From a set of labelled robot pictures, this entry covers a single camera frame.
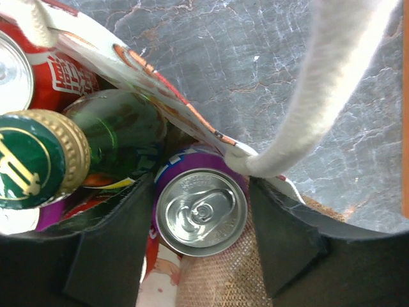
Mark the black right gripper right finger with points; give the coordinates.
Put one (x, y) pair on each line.
(309, 259)

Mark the green glass Perrier bottle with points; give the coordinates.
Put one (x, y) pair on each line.
(99, 140)

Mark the red Coke can back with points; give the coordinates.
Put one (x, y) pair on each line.
(39, 78)

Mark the orange wooden divided tray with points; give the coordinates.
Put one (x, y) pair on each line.
(405, 112)

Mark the purple fanta can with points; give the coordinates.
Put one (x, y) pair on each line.
(37, 219)
(200, 207)

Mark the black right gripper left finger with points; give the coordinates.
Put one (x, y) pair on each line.
(66, 265)

